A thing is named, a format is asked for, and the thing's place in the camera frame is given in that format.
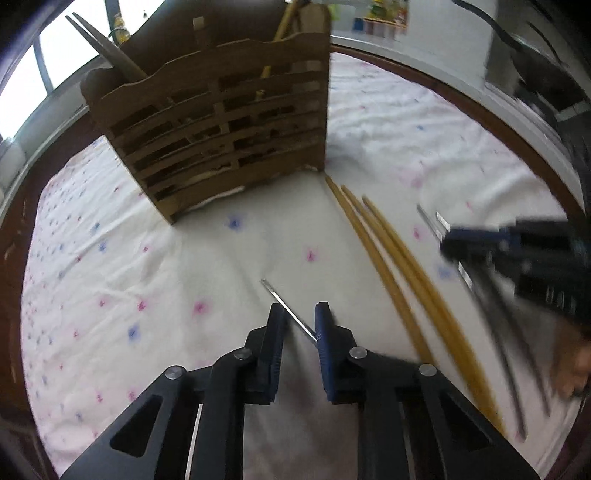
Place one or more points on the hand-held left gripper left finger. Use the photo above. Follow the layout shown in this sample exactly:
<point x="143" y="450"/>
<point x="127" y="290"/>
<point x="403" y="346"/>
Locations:
<point x="276" y="350"/>

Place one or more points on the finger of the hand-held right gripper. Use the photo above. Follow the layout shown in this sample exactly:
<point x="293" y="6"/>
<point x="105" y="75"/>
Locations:
<point x="485" y="234"/>
<point x="485" y="256"/>

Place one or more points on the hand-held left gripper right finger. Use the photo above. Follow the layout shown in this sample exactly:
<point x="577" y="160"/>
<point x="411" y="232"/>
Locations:
<point x="327" y="355"/>

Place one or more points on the metal chopstick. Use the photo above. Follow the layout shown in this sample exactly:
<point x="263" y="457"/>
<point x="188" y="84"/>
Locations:
<point x="92" y="39"/>
<point x="107" y="41"/>
<point x="425" y="214"/>
<point x="443" y="221"/>
<point x="295" y="317"/>

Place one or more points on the wooden slatted utensil holder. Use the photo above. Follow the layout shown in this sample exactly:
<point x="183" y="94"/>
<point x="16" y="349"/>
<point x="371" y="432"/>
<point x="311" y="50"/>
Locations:
<point x="231" y="69"/>

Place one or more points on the person's right hand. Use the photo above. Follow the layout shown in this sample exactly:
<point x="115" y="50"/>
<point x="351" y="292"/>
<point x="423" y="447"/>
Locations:
<point x="575" y="360"/>

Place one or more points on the gas stove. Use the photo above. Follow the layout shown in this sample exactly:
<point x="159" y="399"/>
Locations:
<point x="577" y="129"/>

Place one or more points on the white floral tablecloth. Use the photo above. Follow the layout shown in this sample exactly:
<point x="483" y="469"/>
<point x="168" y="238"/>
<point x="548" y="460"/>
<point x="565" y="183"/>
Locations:
<point x="138" y="277"/>

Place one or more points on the black wok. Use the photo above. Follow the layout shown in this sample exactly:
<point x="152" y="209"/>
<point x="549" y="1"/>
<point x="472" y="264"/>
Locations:
<point x="554" y="60"/>

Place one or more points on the spice jar set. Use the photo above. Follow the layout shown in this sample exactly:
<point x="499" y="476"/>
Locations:
<point x="378" y="27"/>

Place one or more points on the yellow cooking oil bottle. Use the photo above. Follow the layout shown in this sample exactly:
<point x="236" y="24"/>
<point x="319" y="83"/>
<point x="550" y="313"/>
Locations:
<point x="378" y="9"/>

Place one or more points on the kitchen window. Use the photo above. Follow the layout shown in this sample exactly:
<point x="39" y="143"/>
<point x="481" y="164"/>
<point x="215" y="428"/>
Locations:
<point x="55" y="55"/>

